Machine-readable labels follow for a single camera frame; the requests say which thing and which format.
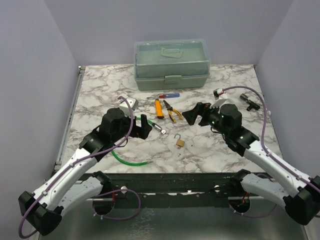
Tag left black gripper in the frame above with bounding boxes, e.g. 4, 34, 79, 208
112, 110, 152, 143

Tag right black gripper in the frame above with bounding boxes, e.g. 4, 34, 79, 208
182, 101, 230, 137

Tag green cable lock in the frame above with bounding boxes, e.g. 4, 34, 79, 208
111, 120, 164, 167

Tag brass padlock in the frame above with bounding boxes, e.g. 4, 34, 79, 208
174, 133, 185, 148

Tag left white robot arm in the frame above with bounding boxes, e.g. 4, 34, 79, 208
18, 107, 152, 236

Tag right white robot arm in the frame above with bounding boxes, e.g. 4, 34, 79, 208
182, 102, 320, 226

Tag orange utility knife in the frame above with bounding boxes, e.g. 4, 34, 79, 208
155, 98, 164, 119

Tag yellow black pliers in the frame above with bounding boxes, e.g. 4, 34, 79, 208
163, 100, 183, 123

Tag red blue screwdriver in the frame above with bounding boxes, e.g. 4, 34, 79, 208
147, 93, 180, 99

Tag green translucent plastic toolbox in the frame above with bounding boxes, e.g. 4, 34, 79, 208
134, 39, 211, 91

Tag black T-shaped fitting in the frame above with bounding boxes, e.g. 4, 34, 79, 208
240, 93, 261, 112

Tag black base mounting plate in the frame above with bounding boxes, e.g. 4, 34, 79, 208
92, 171, 246, 209

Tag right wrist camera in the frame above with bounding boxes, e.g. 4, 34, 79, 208
210, 88, 229, 109

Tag left aluminium rail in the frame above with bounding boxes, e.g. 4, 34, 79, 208
53, 66, 86, 172

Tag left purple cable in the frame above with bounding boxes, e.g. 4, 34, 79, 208
19, 95, 142, 238

